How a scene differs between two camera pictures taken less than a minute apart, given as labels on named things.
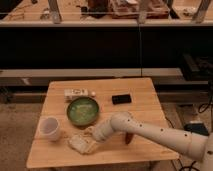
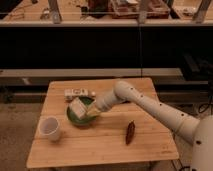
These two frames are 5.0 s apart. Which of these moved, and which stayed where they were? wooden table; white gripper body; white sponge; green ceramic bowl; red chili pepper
Moved: white sponge; white gripper body
Stayed: red chili pepper; green ceramic bowl; wooden table
